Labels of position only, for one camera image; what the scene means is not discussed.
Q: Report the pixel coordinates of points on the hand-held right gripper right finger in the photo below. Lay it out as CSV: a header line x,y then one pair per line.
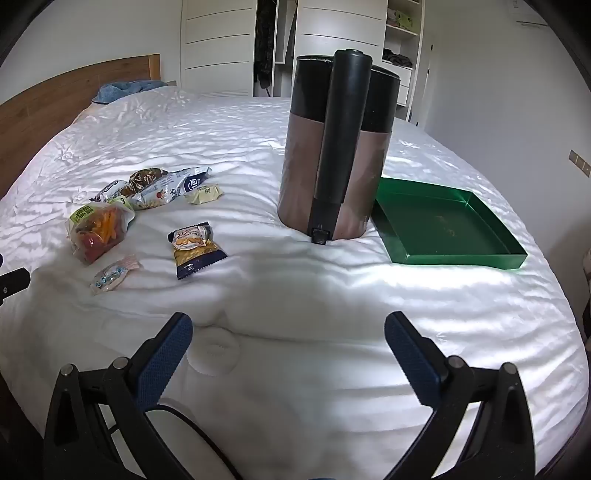
x,y
411,357

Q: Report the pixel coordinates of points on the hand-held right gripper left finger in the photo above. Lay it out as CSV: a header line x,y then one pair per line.
x,y
167,350

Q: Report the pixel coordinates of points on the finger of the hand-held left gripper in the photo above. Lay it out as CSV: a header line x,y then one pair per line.
x,y
13,280

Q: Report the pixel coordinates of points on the chocolate sandwich cookie packet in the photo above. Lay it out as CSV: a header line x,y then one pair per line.
x,y
111,190

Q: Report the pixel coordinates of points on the dark brown nut packet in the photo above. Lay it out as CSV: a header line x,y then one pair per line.
x,y
145,179

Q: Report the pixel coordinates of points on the small clear pink packet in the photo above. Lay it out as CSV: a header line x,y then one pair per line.
x,y
113,274

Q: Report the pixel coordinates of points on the orange dried fruit packet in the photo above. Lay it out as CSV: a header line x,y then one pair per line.
x,y
97,230

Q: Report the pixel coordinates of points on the blue and yellow cracker packet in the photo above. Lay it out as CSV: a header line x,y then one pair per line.
x,y
196,251

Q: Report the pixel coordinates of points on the green square tray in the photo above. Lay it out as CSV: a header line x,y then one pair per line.
x,y
438,221

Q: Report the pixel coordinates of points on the white packet with red print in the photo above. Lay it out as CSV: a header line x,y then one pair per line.
x,y
152,197

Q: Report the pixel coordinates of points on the small pale yellow packet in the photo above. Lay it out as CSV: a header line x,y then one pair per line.
x,y
203,194

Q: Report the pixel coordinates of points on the white and blue packet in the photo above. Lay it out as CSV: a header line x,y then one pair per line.
x,y
187,181

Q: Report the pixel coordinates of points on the wooden headboard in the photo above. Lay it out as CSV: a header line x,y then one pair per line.
x,y
51,97

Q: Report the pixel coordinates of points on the black and brown electric kettle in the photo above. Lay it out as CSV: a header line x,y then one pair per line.
x,y
339,152

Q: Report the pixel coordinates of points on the blue towel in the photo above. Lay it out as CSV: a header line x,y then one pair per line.
x,y
127,90

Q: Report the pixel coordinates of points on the dark folded clothes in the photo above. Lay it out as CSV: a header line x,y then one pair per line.
x,y
397,58

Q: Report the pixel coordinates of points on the white wardrobe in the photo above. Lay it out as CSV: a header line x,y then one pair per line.
x,y
217,46

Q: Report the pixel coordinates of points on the dark hanging clothes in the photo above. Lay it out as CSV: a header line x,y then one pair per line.
x,y
264,46

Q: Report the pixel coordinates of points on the green folded clothes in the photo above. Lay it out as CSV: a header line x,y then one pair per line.
x,y
400,17

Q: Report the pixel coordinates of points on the wall switch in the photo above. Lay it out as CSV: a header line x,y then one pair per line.
x,y
580,162

